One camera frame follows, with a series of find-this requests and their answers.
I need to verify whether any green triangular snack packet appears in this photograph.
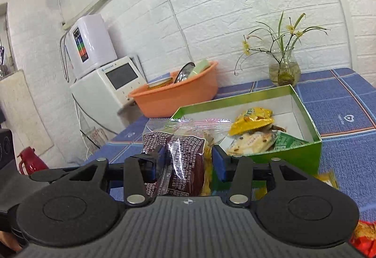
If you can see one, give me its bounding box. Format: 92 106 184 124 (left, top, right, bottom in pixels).
273 131 308 150

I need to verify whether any nougat cracker packet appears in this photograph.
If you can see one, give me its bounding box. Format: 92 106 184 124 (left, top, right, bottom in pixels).
226 131 277 157

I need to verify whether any red snack packet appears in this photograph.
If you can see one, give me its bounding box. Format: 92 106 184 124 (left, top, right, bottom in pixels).
350 220 376 258

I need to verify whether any yellow strips snack packet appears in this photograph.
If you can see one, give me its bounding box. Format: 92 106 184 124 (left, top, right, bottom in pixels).
229 107 275 136

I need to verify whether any dark purple snack packet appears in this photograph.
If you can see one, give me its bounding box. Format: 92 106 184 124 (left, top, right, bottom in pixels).
142 118 231 197

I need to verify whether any person right hand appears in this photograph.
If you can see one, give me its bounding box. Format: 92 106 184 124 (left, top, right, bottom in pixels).
0 231 22 252

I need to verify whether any red thermos flask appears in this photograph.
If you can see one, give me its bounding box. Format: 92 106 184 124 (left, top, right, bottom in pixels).
17 147 48 175

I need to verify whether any green cardboard box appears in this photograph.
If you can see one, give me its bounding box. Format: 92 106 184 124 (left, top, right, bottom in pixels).
168 84 323 197

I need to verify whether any white screen appliance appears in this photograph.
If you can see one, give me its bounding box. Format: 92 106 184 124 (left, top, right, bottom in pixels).
71 56 146 134

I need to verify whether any orange plastic basin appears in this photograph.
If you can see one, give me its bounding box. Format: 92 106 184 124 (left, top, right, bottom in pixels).
129 61 218 118

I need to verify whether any glass vase with flowers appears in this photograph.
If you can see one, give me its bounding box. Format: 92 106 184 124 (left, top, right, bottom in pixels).
234 13 329 86

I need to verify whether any white water purifier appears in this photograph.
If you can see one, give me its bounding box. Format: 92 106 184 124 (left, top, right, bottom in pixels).
65 14 117 79

